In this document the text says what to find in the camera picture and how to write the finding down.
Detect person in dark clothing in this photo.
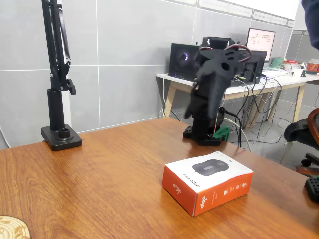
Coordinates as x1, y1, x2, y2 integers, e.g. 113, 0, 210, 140
301, 0, 319, 50

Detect computer monitor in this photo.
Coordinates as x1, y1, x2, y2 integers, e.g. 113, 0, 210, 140
245, 27, 277, 62

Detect black computer case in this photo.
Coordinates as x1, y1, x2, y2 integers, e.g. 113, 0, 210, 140
168, 42, 268, 88

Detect stack of papers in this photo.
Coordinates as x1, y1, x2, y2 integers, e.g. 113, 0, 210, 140
262, 67, 288, 77

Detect red tin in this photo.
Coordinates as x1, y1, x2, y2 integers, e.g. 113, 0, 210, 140
307, 59, 319, 73

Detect round wooden coaster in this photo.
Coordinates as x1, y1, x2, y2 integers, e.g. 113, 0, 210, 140
0, 215, 30, 239

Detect white usb cable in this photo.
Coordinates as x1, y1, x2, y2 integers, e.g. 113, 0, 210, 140
223, 118, 254, 153

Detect orange white mouse box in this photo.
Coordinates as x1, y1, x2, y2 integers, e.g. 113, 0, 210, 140
161, 150, 254, 217

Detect black perforated plastic block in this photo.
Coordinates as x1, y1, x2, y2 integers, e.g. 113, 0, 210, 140
304, 175, 319, 203

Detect black office chair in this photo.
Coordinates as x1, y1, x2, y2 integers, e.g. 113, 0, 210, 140
284, 107, 319, 178

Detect white side table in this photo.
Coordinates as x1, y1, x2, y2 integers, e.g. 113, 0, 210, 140
156, 71, 319, 123

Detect black spring boom stand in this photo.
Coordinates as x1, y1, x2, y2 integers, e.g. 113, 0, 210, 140
39, 0, 83, 152

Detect black power cable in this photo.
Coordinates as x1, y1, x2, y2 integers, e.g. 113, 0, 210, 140
225, 110, 243, 148

